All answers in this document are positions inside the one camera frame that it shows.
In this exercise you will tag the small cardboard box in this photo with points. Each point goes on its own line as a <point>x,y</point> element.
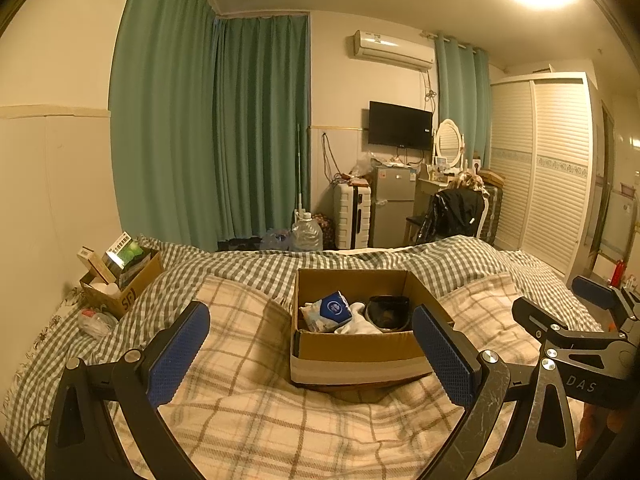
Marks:
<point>127,295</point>

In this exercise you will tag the large clear water bottle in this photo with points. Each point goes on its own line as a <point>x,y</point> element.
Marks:
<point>306,235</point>

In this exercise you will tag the white ribbed suitcase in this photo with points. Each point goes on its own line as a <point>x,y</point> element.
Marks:
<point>350,217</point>

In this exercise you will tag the silver small fridge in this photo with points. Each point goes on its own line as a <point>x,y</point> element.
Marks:
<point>395,210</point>

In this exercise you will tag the red fire extinguisher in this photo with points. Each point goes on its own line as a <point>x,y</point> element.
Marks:
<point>619,272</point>

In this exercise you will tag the white air conditioner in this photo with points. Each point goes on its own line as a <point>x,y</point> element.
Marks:
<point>392,50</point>

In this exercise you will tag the black jacket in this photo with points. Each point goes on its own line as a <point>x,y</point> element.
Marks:
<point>452,215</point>

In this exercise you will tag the white dressing table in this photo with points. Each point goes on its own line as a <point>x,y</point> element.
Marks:
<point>430,187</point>

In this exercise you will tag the white louvred wardrobe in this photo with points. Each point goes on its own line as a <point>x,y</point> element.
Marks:
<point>540,175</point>

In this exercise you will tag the narrow green curtain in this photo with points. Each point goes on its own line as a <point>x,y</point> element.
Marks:
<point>460,100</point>

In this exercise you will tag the white oval mirror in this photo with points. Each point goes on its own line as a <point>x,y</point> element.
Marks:
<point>449,140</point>

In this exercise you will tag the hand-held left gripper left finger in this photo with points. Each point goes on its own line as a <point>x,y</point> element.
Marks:
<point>180,355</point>

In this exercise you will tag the light grey knit socks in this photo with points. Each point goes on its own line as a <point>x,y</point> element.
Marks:
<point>357,325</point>

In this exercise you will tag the green checked duvet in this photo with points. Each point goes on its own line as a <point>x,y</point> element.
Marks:
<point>75,360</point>

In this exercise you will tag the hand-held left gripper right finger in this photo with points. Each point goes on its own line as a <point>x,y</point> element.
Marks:
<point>442,355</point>

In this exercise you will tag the black bowl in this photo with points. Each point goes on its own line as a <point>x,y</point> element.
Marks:
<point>387,312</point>

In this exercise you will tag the white mop pole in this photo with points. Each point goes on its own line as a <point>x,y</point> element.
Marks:
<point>300,170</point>

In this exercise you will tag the beige slim carton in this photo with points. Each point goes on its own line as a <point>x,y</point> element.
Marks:
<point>95,262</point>

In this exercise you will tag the dark checked suitcase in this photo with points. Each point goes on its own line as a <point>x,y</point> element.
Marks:
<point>492,210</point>

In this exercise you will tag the wide green curtain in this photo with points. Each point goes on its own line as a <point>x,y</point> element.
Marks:
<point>210,125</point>

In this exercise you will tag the green product box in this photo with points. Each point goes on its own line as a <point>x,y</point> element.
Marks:
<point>122,250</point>

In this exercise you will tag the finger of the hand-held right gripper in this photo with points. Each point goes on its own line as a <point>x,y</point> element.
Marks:
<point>535,315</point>
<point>592,290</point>

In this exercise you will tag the black wall television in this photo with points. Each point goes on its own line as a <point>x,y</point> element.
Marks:
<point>400,125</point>

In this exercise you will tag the blue white tissue packet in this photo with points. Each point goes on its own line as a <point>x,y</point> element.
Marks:
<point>330,310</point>

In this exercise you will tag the clear plastic bag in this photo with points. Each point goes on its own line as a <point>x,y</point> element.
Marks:
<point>95,322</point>

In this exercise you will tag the beige plaid blanket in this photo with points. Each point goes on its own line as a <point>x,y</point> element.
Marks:
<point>250,385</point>

